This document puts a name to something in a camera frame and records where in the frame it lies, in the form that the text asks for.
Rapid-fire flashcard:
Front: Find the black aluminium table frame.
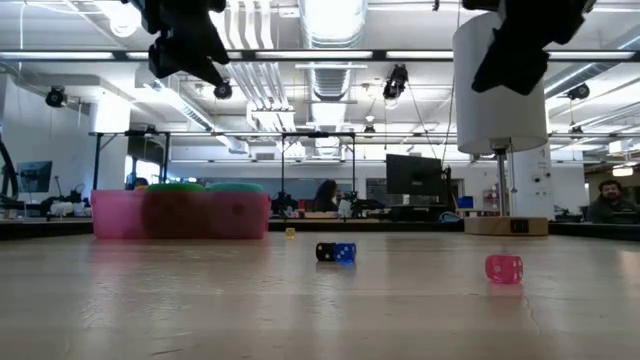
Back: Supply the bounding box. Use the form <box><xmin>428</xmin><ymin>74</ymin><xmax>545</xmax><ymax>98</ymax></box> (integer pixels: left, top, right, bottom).
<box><xmin>0</xmin><ymin>217</ymin><xmax>640</xmax><ymax>241</ymax></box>

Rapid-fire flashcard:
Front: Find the small blue translucent die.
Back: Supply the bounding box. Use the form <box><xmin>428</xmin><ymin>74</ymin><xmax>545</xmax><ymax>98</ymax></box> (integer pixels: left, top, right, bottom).
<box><xmin>333</xmin><ymin>242</ymin><xmax>358</xmax><ymax>265</ymax></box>

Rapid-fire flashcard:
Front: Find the large cyan foam die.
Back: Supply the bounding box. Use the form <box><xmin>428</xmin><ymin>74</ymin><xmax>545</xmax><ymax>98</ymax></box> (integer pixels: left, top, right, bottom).
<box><xmin>207</xmin><ymin>181</ymin><xmax>265</xmax><ymax>194</ymax></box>

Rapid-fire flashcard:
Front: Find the small black die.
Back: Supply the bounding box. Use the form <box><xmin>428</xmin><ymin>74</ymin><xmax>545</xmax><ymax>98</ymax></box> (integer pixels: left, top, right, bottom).
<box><xmin>315</xmin><ymin>242</ymin><xmax>337</xmax><ymax>263</ymax></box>

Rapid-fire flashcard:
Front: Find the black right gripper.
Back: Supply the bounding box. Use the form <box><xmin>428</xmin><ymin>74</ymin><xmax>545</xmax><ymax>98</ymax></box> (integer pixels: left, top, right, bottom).
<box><xmin>460</xmin><ymin>0</ymin><xmax>596</xmax><ymax>97</ymax></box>

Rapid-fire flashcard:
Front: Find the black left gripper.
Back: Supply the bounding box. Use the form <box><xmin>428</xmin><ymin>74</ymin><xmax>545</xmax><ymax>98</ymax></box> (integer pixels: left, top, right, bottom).
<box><xmin>127</xmin><ymin>0</ymin><xmax>231</xmax><ymax>89</ymax></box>

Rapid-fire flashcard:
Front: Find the black background workstation frame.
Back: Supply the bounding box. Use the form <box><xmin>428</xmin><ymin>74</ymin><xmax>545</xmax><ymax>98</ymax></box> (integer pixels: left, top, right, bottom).
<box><xmin>89</xmin><ymin>130</ymin><xmax>359</xmax><ymax>221</ymax></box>

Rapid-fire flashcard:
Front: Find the pink translucent plastic bin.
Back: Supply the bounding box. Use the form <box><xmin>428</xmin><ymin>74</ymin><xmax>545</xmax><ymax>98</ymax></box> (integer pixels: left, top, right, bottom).
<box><xmin>90</xmin><ymin>188</ymin><xmax>272</xmax><ymax>240</ymax></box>

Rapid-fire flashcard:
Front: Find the metal lamp pole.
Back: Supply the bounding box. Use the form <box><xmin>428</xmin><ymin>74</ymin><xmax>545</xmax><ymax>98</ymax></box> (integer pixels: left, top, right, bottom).
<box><xmin>492</xmin><ymin>147</ymin><xmax>511</xmax><ymax>219</ymax></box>

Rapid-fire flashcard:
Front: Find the white cylindrical lamp shade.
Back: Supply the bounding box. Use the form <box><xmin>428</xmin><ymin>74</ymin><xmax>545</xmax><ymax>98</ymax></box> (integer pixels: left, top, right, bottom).
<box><xmin>452</xmin><ymin>12</ymin><xmax>550</xmax><ymax>155</ymax></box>

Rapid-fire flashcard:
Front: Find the person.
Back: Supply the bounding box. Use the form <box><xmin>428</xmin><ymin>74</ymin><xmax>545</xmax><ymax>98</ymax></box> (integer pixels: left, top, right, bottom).
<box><xmin>585</xmin><ymin>179</ymin><xmax>640</xmax><ymax>225</ymax></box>
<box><xmin>313</xmin><ymin>178</ymin><xmax>342</xmax><ymax>213</ymax></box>

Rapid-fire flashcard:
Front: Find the large green foam die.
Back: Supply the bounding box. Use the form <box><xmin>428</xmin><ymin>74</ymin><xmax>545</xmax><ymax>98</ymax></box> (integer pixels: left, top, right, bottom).
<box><xmin>144</xmin><ymin>182</ymin><xmax>206</xmax><ymax>194</ymax></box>

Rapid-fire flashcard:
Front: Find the large black monitor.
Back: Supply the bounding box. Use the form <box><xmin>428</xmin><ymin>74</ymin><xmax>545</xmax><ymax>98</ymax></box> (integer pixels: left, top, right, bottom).
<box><xmin>385</xmin><ymin>153</ymin><xmax>451</xmax><ymax>201</ymax></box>

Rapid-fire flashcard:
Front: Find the small background monitor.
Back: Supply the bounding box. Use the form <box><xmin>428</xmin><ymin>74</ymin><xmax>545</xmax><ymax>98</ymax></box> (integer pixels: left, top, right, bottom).
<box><xmin>14</xmin><ymin>160</ymin><xmax>54</xmax><ymax>195</ymax></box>

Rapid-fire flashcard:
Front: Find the small pink translucent die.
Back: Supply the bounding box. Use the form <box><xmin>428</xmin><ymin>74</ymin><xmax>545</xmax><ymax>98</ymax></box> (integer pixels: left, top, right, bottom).
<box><xmin>484</xmin><ymin>254</ymin><xmax>525</xmax><ymax>285</ymax></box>

